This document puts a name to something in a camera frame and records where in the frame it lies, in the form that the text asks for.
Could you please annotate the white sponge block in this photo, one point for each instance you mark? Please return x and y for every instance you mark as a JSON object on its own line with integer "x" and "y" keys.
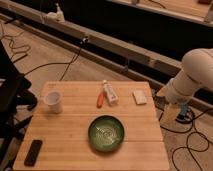
{"x": 139, "y": 97}

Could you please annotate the white power strip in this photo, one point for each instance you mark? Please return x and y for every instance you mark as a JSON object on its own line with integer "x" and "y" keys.
{"x": 58, "y": 15}

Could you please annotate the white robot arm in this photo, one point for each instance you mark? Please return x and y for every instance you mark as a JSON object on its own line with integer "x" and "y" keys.
{"x": 196, "y": 73}

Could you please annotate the white plastic cup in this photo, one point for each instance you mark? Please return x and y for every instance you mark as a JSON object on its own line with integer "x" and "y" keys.
{"x": 53, "y": 100}

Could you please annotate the white tube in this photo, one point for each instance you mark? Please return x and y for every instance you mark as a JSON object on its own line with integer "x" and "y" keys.
{"x": 110, "y": 93}

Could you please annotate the orange handled tool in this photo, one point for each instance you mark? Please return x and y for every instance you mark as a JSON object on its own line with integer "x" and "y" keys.
{"x": 100, "y": 99}

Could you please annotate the black remote control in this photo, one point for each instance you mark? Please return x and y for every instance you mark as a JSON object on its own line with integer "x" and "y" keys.
{"x": 33, "y": 153}

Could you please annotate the black chair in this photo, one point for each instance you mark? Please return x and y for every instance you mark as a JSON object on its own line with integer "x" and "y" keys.
{"x": 14, "y": 91}

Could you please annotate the wooden table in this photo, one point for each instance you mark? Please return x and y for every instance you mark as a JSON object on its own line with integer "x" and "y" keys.
{"x": 65, "y": 136}

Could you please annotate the green ceramic bowl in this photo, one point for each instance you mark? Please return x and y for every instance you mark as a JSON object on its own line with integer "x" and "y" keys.
{"x": 106, "y": 133}

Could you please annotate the long metal rail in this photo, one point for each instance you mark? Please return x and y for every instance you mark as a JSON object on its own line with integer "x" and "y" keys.
{"x": 119, "y": 27}

